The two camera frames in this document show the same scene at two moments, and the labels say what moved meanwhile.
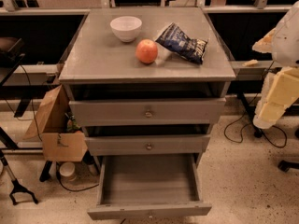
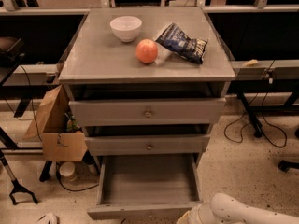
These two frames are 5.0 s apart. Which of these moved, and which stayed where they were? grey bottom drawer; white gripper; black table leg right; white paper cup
Moved: white gripper
Stayed: black table leg right; grey bottom drawer; white paper cup
